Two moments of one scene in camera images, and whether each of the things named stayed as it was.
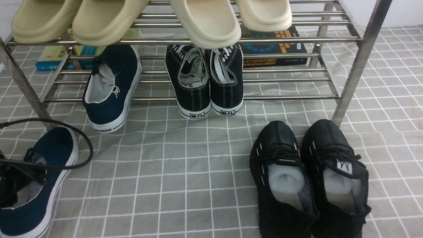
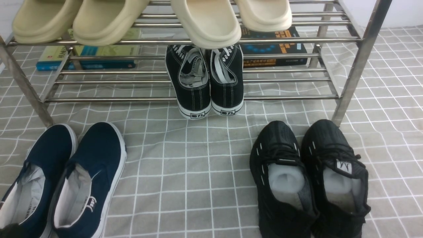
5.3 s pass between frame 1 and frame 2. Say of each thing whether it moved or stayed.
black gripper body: moved
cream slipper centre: stayed
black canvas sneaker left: stayed
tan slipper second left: stayed
